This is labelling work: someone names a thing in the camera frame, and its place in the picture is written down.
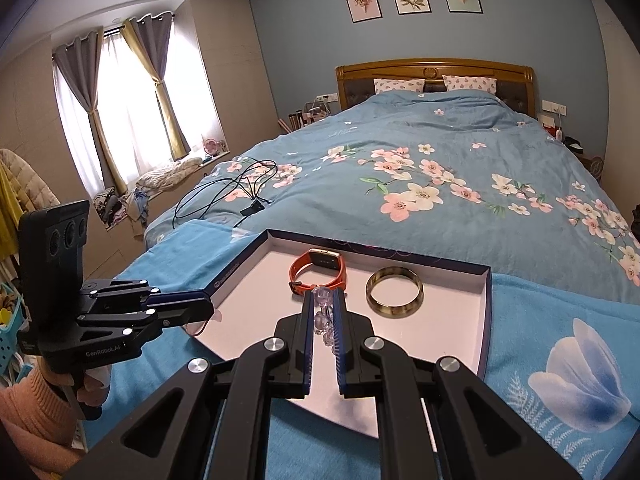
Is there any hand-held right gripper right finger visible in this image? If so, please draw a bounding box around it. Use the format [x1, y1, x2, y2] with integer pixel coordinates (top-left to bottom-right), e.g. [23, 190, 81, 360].
[332, 289, 585, 480]

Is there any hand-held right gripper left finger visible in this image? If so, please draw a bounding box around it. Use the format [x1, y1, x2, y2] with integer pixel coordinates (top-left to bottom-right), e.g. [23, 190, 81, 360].
[62, 290, 316, 480]

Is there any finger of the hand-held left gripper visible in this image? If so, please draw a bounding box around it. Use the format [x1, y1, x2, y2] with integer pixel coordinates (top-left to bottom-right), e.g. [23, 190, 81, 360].
[81, 279, 208, 312]
[76, 300, 216, 343]

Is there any clear crystal bead bracelet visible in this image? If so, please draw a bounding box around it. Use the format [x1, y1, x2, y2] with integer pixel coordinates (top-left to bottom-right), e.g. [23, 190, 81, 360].
[311, 286, 337, 348]

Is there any blue box tray white inside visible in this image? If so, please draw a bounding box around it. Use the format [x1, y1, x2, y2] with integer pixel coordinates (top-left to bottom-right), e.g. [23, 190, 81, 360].
[182, 229, 495, 438]

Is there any person's left hand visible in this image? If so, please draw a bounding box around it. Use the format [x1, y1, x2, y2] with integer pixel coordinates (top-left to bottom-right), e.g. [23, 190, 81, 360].
[80, 366, 111, 407]

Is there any tortoiseshell bangle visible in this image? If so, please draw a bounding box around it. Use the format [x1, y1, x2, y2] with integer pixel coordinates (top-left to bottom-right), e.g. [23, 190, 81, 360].
[365, 267, 425, 320]

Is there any orange smartwatch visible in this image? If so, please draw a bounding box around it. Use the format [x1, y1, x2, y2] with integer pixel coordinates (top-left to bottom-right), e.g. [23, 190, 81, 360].
[289, 248, 349, 297]

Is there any blue plastic basket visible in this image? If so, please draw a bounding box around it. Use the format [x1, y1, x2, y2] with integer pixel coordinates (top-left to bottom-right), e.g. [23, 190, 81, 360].
[0, 280, 32, 376]

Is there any beige padded jacket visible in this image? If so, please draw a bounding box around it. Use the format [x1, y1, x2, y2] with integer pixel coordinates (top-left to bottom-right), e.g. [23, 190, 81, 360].
[0, 149, 61, 261]

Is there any pile of colourful clothes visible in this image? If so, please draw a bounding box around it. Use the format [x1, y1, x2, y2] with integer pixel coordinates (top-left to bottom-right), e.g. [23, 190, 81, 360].
[92, 187, 151, 235]

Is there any white quilted blanket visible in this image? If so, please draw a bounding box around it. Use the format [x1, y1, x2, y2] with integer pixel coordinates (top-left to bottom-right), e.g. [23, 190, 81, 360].
[135, 157, 203, 188]

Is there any white sheer curtain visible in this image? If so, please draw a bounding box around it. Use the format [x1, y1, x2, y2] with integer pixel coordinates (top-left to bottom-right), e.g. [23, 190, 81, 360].
[57, 25, 223, 196]

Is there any light blue flower-print blanket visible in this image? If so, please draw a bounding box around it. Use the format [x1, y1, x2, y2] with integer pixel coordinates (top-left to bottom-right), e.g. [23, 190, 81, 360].
[65, 220, 640, 480]

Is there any grey and gold curtain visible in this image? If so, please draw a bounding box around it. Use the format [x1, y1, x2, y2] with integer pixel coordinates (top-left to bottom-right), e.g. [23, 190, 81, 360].
[119, 10, 193, 161]
[52, 27, 130, 198]

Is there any group of cosmetic bottles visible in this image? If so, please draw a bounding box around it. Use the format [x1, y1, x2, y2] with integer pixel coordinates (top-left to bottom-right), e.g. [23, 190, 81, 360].
[277, 105, 331, 133]

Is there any blue floral duvet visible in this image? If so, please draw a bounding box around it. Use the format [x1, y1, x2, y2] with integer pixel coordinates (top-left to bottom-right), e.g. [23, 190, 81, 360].
[142, 91, 640, 306]

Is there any white patterned pillow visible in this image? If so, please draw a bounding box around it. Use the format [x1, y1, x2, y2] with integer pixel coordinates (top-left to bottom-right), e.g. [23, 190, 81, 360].
[442, 75, 498, 95]
[374, 78, 427, 95]

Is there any wooden bed headboard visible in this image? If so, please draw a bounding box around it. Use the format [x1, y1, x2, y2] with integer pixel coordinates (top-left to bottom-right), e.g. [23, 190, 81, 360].
[334, 59, 538, 113]

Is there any framed pink flower picture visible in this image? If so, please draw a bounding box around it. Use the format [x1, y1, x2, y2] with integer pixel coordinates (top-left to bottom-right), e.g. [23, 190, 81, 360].
[344, 0, 383, 24]

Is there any black cable with clip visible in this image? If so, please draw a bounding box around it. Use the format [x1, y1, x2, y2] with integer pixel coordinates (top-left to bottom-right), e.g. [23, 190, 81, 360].
[172, 158, 278, 231]

